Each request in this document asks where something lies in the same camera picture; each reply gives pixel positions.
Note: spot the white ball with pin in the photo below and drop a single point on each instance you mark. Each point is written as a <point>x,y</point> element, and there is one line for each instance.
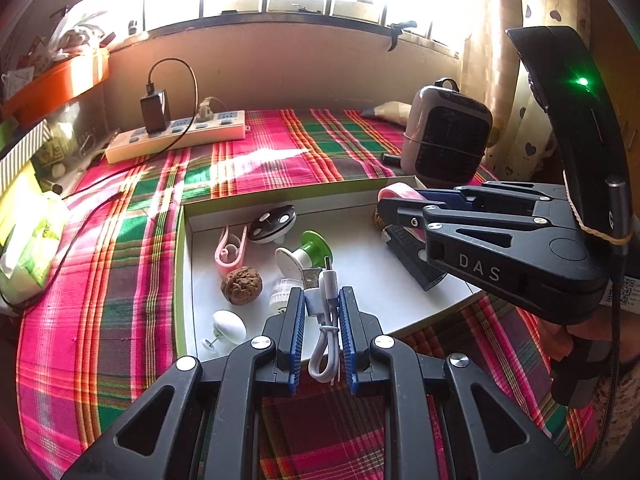
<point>227,325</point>

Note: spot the white plug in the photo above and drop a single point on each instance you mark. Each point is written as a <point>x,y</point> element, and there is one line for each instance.
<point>205,110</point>

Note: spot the heart print curtain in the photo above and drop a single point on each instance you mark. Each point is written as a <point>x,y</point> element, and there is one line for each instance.
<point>505,60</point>

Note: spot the orange box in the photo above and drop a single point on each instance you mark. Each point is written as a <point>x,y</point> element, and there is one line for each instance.
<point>60,80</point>

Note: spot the yellow green box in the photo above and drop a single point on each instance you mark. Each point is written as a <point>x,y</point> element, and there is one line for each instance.
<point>12,187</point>

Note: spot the green white cardboard box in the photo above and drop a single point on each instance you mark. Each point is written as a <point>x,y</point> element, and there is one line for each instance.
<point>360,270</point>

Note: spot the small brown walnut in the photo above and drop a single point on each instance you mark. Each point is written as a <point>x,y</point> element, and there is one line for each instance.
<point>239,286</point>

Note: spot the white power strip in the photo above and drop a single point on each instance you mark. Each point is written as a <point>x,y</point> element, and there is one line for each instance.
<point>200,132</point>

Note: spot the green white spool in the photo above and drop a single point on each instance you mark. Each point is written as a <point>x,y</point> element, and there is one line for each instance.
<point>312,245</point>

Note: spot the green striped gift box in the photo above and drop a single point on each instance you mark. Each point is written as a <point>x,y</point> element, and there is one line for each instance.
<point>25,150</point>

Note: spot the green tissue pack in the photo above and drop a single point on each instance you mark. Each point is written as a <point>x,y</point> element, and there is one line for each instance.
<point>35,250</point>

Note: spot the pink white folding gadget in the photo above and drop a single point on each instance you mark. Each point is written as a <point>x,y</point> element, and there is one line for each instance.
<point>400,191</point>

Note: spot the green printed small box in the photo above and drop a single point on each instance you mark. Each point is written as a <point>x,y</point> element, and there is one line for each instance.
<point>52,152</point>

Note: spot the black handheld device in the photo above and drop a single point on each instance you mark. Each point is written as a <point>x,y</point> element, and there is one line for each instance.
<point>415,265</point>

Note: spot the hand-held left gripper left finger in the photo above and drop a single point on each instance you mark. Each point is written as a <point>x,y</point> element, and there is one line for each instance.
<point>296,340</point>

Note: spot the large brown walnut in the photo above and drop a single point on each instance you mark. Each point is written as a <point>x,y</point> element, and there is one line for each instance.
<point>377,220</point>

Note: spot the white mug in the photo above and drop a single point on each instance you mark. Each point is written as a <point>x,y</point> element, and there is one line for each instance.
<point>17,82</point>

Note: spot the pink clip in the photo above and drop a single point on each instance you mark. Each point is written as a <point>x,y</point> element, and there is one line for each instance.
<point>241,250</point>

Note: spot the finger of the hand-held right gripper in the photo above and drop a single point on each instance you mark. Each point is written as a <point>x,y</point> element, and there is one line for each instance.
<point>440,197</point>
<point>400,215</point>

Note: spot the pink green plaid blanket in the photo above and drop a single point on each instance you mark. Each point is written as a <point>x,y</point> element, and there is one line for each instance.
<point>125,285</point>

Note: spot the white black oval gadget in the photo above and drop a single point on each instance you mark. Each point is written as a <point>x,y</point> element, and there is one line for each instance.
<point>272,222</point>

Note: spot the white ribbed cylinder cap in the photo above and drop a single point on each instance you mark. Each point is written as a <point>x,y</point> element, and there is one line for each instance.
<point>281,295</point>

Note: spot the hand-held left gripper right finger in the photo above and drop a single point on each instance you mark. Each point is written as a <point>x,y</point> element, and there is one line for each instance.
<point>347,340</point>

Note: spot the black charger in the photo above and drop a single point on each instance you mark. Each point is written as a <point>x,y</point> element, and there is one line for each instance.
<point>154,110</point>

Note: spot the grey space heater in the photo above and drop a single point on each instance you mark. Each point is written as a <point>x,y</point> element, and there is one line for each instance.
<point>445,135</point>

